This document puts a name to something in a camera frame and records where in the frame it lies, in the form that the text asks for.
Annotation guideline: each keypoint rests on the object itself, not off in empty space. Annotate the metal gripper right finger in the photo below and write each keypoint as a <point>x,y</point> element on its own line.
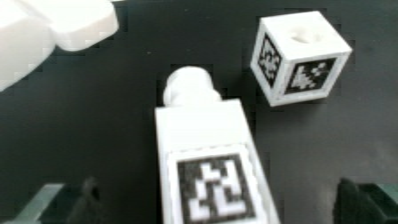
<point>366,203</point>

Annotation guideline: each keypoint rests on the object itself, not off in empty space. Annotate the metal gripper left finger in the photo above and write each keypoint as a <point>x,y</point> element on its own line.
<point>64,204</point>

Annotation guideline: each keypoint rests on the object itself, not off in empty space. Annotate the white leg with threaded end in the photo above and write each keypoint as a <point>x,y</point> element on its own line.
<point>215,191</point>

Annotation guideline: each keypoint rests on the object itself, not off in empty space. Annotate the white long chair back part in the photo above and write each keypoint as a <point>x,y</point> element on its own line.
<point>46,24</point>

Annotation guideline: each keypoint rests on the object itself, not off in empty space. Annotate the small white tagged cube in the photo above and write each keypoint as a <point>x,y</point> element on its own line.
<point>298,57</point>

